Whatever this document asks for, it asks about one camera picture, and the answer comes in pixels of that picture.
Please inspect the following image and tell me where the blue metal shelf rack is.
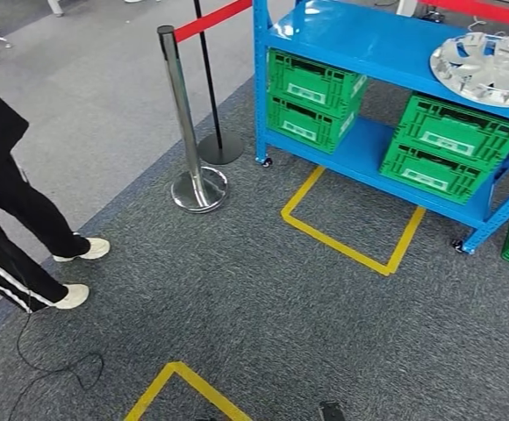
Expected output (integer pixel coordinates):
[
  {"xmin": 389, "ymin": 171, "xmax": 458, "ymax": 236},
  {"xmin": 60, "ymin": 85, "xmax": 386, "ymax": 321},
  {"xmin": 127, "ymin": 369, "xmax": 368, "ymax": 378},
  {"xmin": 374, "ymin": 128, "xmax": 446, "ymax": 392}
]
[{"xmin": 251, "ymin": 0, "xmax": 509, "ymax": 257}]

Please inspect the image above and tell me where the black barrier stanchion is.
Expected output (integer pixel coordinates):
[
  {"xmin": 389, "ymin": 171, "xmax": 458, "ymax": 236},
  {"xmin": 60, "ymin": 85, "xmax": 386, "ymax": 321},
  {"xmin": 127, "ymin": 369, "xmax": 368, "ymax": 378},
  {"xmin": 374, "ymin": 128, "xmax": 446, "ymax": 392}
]
[{"xmin": 192, "ymin": 0, "xmax": 246, "ymax": 168}]

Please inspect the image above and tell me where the yellow tape square outline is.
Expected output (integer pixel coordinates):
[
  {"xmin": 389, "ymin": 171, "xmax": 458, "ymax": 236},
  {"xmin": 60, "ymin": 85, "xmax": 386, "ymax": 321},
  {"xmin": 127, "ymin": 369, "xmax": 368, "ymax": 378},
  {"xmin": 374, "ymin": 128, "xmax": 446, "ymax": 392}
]
[
  {"xmin": 279, "ymin": 165, "xmax": 427, "ymax": 278},
  {"xmin": 122, "ymin": 360, "xmax": 254, "ymax": 421}
]

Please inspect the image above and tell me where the chrome barrier stanchion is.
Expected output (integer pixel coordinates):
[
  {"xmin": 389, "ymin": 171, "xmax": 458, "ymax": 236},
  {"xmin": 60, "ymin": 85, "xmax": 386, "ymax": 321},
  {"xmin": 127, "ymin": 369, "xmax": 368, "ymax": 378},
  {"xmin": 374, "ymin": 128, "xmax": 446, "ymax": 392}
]
[{"xmin": 156, "ymin": 24, "xmax": 230, "ymax": 215}]

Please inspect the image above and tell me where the red barrier belt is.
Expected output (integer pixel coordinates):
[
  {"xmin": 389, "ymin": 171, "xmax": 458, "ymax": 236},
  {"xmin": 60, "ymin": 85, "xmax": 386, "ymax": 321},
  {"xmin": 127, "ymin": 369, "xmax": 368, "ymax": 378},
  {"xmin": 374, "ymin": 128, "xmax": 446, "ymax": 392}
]
[
  {"xmin": 417, "ymin": 0, "xmax": 509, "ymax": 32},
  {"xmin": 172, "ymin": 0, "xmax": 254, "ymax": 45}
]

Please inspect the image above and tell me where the black right robot foot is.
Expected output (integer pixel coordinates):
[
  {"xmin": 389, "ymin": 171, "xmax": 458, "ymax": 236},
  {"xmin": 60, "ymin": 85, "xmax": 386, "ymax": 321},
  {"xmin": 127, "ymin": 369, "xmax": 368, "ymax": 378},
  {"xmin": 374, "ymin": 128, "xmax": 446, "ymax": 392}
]
[{"xmin": 316, "ymin": 400, "xmax": 349, "ymax": 421}]

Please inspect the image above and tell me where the person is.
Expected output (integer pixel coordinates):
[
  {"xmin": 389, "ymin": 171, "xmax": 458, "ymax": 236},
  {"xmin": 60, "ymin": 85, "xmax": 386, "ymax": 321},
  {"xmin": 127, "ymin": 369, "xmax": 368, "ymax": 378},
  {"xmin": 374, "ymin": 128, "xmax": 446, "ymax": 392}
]
[{"xmin": 0, "ymin": 74, "xmax": 112, "ymax": 316}]

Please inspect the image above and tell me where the grey wheel hubcap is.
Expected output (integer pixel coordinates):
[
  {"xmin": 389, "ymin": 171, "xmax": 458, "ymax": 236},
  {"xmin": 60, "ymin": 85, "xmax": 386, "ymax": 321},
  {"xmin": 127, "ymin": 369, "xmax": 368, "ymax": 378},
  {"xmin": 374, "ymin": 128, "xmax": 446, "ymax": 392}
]
[{"xmin": 428, "ymin": 31, "xmax": 509, "ymax": 110}]

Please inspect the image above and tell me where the black floor cable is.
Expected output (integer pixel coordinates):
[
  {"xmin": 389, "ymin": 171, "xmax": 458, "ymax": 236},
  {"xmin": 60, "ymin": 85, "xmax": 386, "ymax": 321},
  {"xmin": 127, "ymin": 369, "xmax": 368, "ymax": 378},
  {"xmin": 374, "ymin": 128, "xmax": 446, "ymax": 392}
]
[{"xmin": 5, "ymin": 290, "xmax": 106, "ymax": 421}]

